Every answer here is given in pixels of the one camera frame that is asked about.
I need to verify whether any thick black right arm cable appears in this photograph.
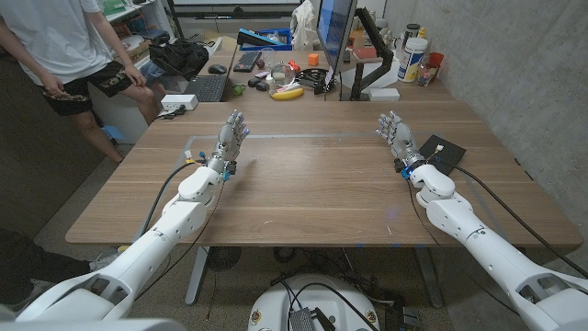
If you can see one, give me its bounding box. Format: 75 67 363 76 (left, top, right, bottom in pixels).
434 155 588 280

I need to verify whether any white shelf unit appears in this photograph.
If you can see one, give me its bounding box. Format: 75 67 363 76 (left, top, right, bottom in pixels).
98 0 176 63

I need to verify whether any clear glass bowl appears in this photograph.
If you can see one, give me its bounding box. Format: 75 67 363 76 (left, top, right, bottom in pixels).
270 63 297 88

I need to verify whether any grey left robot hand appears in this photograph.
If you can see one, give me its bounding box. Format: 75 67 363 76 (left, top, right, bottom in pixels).
206 108 252 174

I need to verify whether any black keyboard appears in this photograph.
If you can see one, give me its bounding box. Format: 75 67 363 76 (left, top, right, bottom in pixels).
183 74 229 103
232 50 263 74

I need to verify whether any white wipes canister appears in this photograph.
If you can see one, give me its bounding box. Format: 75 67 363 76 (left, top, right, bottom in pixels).
397 37 429 84

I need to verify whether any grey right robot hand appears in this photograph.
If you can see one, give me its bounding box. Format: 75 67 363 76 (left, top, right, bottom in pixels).
375 110 426 174

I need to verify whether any yellow banana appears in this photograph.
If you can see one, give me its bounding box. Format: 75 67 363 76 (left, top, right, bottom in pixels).
270 87 305 101

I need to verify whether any grey table leg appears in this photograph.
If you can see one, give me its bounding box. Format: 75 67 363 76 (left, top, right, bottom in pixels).
185 246 210 306
413 246 445 310

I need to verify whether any person in dark trousers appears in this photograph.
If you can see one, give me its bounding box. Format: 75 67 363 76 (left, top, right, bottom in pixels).
0 227 121 305

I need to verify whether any white plastic bag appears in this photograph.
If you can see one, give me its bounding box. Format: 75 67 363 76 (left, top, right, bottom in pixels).
290 0 321 51

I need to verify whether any computer monitor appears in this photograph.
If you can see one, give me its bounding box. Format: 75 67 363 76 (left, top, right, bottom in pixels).
315 0 358 77

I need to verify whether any person in white t-shirt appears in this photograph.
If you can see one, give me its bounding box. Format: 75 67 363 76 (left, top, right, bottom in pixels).
0 0 160 165

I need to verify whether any white power strip box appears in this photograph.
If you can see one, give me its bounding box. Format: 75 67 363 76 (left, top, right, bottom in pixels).
160 94 199 113

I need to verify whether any black backpack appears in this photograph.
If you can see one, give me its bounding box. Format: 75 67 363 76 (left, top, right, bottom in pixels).
149 39 210 82

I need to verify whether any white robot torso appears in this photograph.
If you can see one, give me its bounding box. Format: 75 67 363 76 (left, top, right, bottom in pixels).
247 274 381 331

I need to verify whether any round black fan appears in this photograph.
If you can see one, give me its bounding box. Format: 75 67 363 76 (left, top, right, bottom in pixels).
206 246 243 273

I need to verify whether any black photo album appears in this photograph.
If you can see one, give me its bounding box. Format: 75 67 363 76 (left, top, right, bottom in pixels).
418 134 468 177

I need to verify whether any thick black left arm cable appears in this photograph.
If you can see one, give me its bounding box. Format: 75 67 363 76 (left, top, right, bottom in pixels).
137 158 209 240

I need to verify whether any clear jar with coloured items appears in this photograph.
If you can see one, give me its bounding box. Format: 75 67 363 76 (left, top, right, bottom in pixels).
416 62 438 87

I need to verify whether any blue plastic crate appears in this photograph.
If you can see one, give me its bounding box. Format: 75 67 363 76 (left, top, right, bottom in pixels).
237 27 294 51

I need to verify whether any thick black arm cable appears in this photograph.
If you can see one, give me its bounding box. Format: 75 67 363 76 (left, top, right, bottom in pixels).
434 155 588 280
137 158 209 240

